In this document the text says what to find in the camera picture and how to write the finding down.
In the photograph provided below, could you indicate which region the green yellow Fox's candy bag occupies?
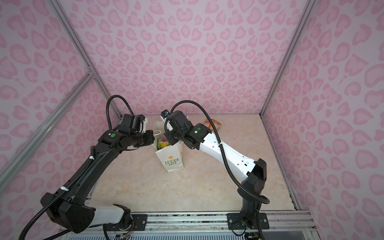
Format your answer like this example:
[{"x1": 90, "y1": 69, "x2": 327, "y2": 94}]
[{"x1": 157, "y1": 136, "x2": 171, "y2": 151}]

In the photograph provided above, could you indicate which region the white paper gift bag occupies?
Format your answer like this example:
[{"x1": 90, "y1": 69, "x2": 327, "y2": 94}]
[{"x1": 153, "y1": 121, "x2": 184, "y2": 172}]

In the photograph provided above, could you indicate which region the orange candy bag back side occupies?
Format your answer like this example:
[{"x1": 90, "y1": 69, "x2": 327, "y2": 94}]
[{"x1": 203, "y1": 119, "x2": 222, "y2": 132}]

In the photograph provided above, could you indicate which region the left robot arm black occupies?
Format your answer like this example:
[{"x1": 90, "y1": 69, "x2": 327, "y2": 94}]
[{"x1": 41, "y1": 114, "x2": 155, "y2": 233}]

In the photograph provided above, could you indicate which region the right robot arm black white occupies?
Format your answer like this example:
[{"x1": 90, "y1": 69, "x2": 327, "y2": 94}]
[{"x1": 161, "y1": 110, "x2": 270, "y2": 230}]

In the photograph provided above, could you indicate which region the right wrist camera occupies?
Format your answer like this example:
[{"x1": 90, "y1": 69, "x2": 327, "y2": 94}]
[{"x1": 161, "y1": 110, "x2": 170, "y2": 121}]

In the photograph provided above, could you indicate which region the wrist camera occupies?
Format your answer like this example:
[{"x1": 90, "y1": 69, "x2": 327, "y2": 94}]
[
  {"x1": 161, "y1": 110, "x2": 170, "y2": 121},
  {"x1": 139, "y1": 115, "x2": 148, "y2": 133}
]

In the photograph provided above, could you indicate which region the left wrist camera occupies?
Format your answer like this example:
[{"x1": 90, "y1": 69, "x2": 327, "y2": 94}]
[{"x1": 139, "y1": 115, "x2": 148, "y2": 133}]

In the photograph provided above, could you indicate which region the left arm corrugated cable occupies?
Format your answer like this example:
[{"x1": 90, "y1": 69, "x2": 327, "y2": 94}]
[{"x1": 17, "y1": 94, "x2": 135, "y2": 240}]

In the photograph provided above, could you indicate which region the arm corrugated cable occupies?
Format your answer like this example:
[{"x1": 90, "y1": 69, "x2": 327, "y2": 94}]
[
  {"x1": 17, "y1": 94, "x2": 135, "y2": 240},
  {"x1": 163, "y1": 100, "x2": 271, "y2": 205}
]

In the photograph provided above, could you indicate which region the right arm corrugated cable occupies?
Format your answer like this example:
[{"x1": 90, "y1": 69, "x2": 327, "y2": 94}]
[{"x1": 163, "y1": 100, "x2": 271, "y2": 205}]

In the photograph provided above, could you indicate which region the aluminium frame profile diagonal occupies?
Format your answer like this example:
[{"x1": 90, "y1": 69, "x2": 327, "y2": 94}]
[{"x1": 1, "y1": 71, "x2": 94, "y2": 192}]

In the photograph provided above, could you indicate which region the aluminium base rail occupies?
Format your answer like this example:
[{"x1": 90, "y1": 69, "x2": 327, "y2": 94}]
[{"x1": 55, "y1": 210, "x2": 320, "y2": 240}]

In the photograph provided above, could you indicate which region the aluminium frame post left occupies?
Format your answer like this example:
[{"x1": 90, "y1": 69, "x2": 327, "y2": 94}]
[{"x1": 47, "y1": 0, "x2": 112, "y2": 100}]

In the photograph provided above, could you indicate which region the aluminium frame post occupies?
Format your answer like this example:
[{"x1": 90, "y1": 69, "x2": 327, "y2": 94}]
[
  {"x1": 260, "y1": 0, "x2": 318, "y2": 119},
  {"x1": 47, "y1": 0, "x2": 112, "y2": 100}
]

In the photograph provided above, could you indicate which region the aluminium frame post right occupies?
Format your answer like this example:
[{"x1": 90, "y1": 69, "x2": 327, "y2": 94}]
[{"x1": 260, "y1": 0, "x2": 318, "y2": 119}]

